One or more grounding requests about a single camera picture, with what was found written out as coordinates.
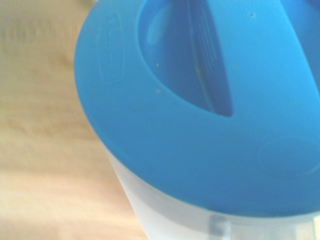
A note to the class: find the clear pitcher with blue lid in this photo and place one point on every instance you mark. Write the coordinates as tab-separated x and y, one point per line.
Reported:
190	140

